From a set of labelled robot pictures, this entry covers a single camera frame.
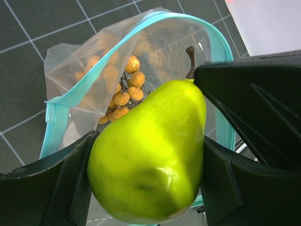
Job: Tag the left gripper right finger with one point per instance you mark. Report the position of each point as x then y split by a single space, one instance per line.
238 191

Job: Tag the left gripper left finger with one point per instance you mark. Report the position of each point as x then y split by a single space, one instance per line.
53 191

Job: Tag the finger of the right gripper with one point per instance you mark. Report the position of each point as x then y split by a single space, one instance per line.
260 96

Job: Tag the green pear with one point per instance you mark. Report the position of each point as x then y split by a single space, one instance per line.
146 167

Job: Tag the clear zip top bag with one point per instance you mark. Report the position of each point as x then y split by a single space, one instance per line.
81 80

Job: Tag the brown longan bunch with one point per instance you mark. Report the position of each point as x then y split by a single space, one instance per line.
127 86

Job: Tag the black grid mat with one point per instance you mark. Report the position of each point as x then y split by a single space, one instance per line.
28 28

